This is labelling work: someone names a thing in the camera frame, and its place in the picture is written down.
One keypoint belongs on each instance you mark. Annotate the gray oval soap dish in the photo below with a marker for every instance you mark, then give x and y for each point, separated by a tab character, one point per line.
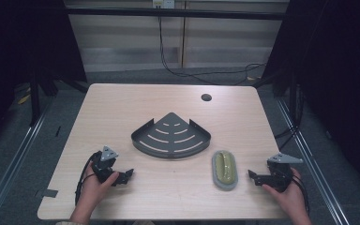
228	185

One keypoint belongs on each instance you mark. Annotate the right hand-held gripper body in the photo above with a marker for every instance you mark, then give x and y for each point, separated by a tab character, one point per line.
279	175

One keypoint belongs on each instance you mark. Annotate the black curtain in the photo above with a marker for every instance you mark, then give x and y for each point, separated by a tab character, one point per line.
337	78
28	40

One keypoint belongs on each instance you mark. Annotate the round dark table grommet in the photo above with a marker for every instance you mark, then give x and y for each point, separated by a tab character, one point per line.
206	97

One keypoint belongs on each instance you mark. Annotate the person's right hand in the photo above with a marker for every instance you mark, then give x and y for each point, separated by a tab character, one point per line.
292	200

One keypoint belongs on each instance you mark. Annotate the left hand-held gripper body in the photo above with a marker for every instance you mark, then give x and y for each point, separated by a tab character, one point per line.
104	164

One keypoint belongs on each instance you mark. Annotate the aluminium floor rail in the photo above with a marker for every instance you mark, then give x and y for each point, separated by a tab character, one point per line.
12	165
312	162

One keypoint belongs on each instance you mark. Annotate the yellow-green soap bar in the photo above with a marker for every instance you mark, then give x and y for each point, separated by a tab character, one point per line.
224	167

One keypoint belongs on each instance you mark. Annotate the gray tape strip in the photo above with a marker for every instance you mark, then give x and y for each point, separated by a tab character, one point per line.
50	193

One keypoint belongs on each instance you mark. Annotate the dark gray corner shelf tray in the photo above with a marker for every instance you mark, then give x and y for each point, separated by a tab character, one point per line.
171	139

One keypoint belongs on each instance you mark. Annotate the yellow tape piece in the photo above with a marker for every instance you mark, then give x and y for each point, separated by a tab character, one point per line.
24	99

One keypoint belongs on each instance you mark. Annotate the black horizontal frame bar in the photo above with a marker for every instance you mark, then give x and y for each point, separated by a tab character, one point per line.
175	13

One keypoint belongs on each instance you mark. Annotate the person's left hand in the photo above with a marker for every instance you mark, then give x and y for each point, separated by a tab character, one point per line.
92	193

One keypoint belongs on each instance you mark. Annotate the black metal stand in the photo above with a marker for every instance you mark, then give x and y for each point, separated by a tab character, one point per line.
35	100

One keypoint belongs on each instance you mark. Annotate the white wall power outlet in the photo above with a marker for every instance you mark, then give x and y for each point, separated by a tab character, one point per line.
163	3

